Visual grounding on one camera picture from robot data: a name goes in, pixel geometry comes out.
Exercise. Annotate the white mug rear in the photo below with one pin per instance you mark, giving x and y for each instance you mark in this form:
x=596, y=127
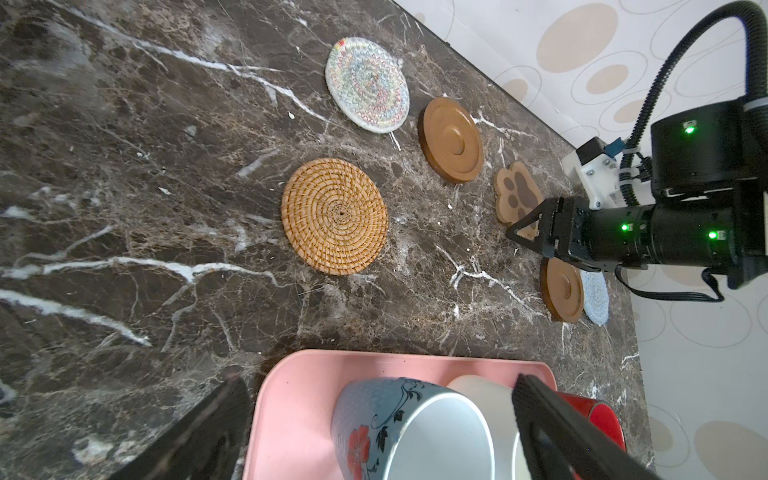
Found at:
x=495, y=403

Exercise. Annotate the pink rectangular tray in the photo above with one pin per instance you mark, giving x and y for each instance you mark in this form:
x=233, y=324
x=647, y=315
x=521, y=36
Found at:
x=290, y=436

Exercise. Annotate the grey woven round coaster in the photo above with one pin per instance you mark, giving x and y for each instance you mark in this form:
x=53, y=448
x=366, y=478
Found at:
x=596, y=297

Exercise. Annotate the multicolour woven round coaster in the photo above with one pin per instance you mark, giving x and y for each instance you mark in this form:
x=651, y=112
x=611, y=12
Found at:
x=367, y=84

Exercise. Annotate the brown wooden coaster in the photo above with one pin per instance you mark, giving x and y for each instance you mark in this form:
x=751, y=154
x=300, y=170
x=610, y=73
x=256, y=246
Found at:
x=450, y=140
x=562, y=290

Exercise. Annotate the blue floral mug white inside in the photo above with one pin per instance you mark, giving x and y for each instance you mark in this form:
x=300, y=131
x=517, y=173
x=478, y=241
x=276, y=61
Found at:
x=403, y=428

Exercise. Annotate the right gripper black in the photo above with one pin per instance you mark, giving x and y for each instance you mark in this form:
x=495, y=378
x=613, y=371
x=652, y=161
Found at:
x=589, y=239

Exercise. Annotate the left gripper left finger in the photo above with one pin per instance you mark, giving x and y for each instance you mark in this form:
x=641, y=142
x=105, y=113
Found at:
x=204, y=444

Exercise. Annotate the brown paw shaped coaster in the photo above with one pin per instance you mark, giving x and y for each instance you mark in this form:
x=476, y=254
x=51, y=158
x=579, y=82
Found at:
x=517, y=194

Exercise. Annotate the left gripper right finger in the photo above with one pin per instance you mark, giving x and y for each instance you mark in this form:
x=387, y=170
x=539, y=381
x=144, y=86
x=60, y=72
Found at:
x=560, y=443

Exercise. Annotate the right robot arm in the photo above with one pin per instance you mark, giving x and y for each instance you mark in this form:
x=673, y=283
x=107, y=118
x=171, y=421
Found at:
x=687, y=190

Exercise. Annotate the woven rattan round coaster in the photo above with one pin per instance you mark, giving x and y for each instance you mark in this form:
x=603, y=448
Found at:
x=334, y=216

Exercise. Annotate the dark red mug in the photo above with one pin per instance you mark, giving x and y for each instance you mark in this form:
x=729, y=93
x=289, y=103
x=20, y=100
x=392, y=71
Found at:
x=600, y=414

